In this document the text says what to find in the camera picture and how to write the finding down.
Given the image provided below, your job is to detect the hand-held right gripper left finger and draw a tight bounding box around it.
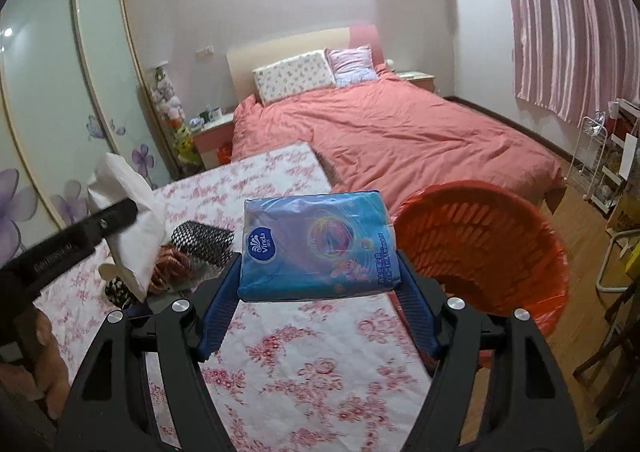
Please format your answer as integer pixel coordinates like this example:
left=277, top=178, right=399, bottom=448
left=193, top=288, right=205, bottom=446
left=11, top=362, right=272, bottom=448
left=55, top=252, right=246, bottom=452

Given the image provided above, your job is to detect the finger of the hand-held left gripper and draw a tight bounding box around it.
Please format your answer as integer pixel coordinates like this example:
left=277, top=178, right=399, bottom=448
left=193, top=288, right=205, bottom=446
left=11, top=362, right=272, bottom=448
left=20, top=199, right=140, bottom=279

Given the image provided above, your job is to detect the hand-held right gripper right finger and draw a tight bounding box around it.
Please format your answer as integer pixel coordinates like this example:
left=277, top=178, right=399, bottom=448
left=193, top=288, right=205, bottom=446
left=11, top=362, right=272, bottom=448
left=395, top=249, right=586, bottom=452

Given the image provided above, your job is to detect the white tissue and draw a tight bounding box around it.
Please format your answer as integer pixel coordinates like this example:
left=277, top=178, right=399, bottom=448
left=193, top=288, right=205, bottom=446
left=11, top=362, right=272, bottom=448
left=86, top=152, right=168, bottom=300

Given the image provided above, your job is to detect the black white patterned wrapper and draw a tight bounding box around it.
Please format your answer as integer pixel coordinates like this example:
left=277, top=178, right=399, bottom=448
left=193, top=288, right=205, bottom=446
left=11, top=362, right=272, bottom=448
left=105, top=277, right=136, bottom=308

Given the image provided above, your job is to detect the copper braided cord bundle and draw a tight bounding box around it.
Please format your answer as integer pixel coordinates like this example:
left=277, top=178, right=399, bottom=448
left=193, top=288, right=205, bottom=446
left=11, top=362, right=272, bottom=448
left=150, top=245, right=193, bottom=293

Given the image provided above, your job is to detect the black mesh pouch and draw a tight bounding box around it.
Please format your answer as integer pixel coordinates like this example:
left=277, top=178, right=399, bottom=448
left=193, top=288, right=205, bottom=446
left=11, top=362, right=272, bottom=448
left=170, top=219, right=236, bottom=265

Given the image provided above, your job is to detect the woven bin with orange bag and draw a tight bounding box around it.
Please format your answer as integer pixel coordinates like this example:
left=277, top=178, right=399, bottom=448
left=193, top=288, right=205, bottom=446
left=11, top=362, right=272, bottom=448
left=390, top=181, right=571, bottom=373

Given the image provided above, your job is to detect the blue tissue pack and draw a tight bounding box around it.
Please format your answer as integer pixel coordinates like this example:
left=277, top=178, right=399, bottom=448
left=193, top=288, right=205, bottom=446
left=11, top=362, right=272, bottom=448
left=236, top=189, right=402, bottom=303

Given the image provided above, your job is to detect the person's left hand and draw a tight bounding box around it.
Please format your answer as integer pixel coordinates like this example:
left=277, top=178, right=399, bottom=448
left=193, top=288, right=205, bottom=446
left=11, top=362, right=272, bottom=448
left=0, top=305, right=72, bottom=421

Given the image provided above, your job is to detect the pink floral tablecloth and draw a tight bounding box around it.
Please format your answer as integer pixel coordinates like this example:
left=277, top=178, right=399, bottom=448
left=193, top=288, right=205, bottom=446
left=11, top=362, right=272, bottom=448
left=30, top=142, right=436, bottom=452

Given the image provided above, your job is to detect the pink white nightstand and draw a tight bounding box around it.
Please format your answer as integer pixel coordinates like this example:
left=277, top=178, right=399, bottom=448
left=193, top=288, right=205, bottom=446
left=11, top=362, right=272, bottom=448
left=397, top=70, right=437, bottom=93
left=192, top=112, right=236, bottom=170

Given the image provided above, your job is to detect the wardrobe with flowered glass doors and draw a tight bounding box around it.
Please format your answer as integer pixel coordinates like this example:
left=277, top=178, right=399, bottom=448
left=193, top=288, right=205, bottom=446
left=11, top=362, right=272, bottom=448
left=0, top=0, right=176, bottom=263

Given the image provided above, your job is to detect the column of plush toys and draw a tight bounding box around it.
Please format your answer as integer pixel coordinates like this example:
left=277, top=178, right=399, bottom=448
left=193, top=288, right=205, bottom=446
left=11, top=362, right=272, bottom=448
left=150, top=65, right=203, bottom=168

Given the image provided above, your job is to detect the salmon pink duvet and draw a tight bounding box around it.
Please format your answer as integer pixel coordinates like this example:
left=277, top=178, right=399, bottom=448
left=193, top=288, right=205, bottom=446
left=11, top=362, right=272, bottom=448
left=232, top=63, right=566, bottom=218

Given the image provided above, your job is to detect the white floral pillow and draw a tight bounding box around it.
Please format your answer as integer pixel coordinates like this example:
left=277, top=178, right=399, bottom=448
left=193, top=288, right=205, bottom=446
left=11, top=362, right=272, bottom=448
left=252, top=50, right=337, bottom=106

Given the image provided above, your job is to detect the beige pink headboard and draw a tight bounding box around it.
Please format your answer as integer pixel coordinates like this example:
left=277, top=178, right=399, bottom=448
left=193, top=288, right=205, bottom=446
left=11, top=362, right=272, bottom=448
left=226, top=25, right=386, bottom=106

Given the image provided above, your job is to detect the pink striped pillow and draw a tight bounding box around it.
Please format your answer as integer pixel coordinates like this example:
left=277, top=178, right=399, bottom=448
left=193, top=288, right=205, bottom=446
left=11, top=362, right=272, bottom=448
left=325, top=46, right=378, bottom=87

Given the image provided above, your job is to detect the pink striped curtain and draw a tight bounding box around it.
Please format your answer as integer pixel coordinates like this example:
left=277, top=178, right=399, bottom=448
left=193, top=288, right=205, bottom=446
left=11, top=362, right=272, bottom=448
left=495, top=0, right=640, bottom=125

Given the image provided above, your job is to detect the dark wooden chair frame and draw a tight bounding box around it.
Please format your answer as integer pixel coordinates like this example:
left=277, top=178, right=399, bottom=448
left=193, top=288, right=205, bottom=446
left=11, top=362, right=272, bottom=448
left=572, top=277, right=640, bottom=383

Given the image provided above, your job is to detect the white wire rack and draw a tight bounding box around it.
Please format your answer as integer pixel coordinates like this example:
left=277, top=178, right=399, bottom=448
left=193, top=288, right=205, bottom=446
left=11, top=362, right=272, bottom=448
left=565, top=115, right=626, bottom=213

